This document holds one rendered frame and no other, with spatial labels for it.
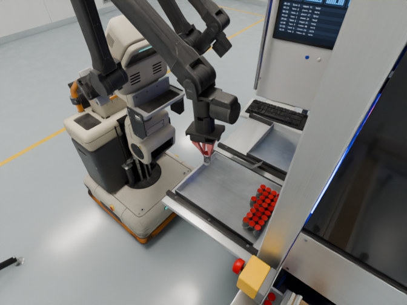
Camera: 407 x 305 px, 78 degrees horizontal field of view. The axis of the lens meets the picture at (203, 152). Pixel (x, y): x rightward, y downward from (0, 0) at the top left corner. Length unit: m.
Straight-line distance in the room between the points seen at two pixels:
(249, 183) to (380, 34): 0.79
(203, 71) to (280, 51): 0.94
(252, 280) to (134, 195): 1.23
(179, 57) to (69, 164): 2.08
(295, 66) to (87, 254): 1.76
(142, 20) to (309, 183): 0.49
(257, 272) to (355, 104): 0.48
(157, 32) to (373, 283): 0.67
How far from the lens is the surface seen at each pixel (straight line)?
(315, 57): 1.48
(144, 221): 1.66
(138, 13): 0.65
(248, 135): 1.23
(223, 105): 0.61
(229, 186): 1.01
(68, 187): 2.38
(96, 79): 0.93
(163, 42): 0.62
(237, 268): 0.72
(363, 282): 0.62
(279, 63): 1.53
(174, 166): 1.88
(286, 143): 1.23
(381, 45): 0.33
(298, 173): 0.45
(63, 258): 2.04
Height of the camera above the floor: 1.68
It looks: 45 degrees down
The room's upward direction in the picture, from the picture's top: straight up
